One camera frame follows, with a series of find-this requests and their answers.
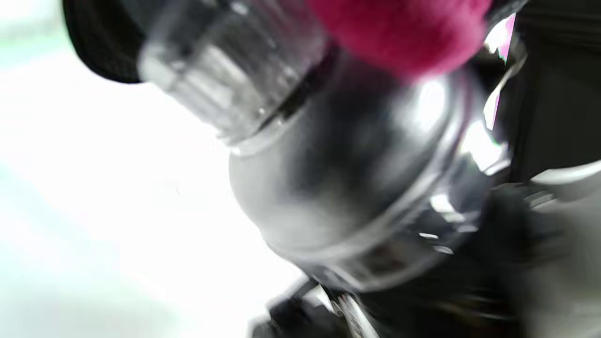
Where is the person's left hand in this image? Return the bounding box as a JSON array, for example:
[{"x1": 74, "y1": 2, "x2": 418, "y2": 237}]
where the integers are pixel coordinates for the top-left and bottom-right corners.
[{"x1": 62, "y1": 0, "x2": 601, "y2": 181}]

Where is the clear plastic shaker lid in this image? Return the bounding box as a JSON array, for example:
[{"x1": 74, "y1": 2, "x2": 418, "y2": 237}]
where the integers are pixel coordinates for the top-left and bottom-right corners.
[{"x1": 139, "y1": 0, "x2": 513, "y2": 292}]

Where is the pink and grey cloth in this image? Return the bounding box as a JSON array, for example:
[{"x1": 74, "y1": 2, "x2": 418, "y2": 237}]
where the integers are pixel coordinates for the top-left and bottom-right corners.
[{"x1": 308, "y1": 0, "x2": 517, "y2": 79}]

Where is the person's right hand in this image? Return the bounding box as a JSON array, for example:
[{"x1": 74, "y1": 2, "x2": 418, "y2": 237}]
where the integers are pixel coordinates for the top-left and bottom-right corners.
[{"x1": 362, "y1": 185, "x2": 545, "y2": 338}]

